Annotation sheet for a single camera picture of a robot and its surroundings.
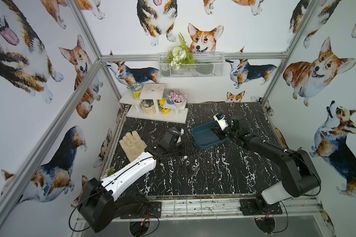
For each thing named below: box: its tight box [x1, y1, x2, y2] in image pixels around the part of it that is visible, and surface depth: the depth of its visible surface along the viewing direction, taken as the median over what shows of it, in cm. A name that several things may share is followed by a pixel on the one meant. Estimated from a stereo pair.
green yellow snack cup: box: [130, 82, 143, 101], surface depth 102 cm
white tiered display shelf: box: [119, 82, 189, 124], surface depth 112 cm
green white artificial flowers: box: [165, 32, 196, 70], surface depth 82 cm
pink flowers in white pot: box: [170, 89, 186, 109], surface depth 93 cm
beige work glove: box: [118, 130, 148, 162], surface depth 102 cm
